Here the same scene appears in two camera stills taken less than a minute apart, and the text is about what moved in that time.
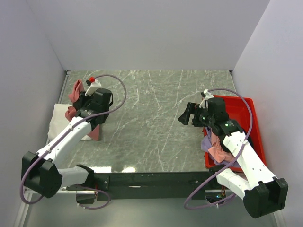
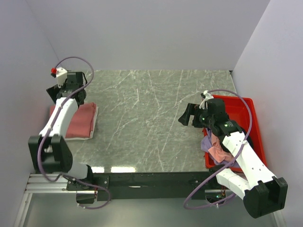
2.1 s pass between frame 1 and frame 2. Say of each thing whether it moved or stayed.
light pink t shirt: stayed
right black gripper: stayed
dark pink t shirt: moved
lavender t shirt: stayed
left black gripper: moved
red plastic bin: stayed
